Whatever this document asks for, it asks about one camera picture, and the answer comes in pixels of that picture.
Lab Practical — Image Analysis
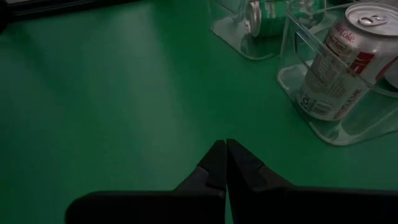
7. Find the clear plastic bin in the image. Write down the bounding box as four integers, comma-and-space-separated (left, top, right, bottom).
210, 0, 292, 60
276, 0, 398, 146

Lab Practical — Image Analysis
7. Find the green soda can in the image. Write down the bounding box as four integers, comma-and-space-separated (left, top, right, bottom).
244, 0, 289, 39

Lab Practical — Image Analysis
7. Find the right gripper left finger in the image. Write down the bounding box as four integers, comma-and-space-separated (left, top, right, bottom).
65, 139, 227, 224

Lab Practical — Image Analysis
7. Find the silver diet cola can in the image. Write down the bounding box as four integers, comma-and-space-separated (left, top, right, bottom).
384, 57, 398, 91
297, 2, 398, 121

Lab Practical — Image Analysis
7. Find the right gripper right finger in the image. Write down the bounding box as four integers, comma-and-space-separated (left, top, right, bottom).
226, 139, 398, 224

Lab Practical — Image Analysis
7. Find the green table mat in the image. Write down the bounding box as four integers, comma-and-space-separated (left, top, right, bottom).
0, 0, 398, 224

